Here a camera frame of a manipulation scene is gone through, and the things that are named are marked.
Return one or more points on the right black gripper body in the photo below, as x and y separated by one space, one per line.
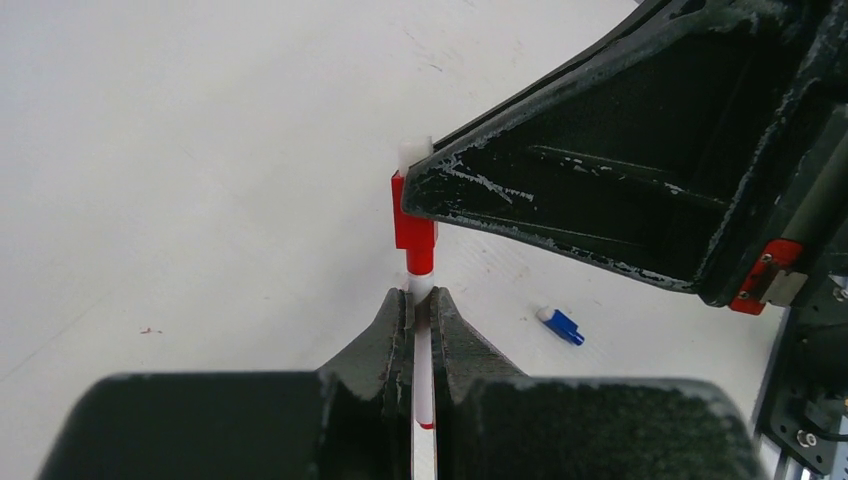
802 406

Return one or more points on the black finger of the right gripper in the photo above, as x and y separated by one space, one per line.
651 154

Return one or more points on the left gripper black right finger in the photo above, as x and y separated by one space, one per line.
464 365

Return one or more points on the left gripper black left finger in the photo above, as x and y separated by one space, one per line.
366 429

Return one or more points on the red white pen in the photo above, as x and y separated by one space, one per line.
423 436

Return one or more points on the red pen cap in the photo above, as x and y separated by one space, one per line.
415 236

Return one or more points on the blue pen cap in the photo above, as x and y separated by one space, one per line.
561 325

